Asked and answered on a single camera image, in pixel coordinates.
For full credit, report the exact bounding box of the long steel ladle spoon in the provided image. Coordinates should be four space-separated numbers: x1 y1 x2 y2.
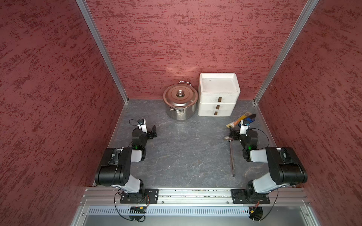
223 136 236 177

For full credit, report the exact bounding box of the stainless steel pot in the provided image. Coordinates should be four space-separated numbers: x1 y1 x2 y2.
165 81 198 121

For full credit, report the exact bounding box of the steel pot lid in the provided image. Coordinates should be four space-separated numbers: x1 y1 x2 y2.
163 84 199 108

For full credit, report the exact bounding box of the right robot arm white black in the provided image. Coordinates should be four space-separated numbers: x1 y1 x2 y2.
229 129 308 204

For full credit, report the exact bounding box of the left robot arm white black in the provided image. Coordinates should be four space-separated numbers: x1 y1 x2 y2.
95 125 158 204

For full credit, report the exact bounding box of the blue stapler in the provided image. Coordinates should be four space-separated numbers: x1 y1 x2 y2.
242 114 256 126

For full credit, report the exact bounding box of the white three drawer box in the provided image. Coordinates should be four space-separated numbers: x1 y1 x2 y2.
198 73 240 117

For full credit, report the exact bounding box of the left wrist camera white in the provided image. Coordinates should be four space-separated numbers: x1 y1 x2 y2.
137 119 148 133

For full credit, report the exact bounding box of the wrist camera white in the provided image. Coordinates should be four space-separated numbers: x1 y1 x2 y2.
137 119 148 133
239 120 249 135

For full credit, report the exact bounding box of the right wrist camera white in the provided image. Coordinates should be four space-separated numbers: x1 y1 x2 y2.
239 120 249 135

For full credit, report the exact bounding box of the left aluminium corner post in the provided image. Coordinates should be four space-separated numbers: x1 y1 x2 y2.
76 0 129 104

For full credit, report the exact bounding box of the aluminium corner post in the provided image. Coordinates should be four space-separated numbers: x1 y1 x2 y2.
254 0 319 105
76 0 129 104

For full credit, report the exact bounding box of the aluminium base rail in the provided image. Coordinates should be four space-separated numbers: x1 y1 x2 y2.
80 186 311 207

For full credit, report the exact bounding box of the right aluminium corner post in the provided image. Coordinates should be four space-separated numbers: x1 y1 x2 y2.
254 0 319 105

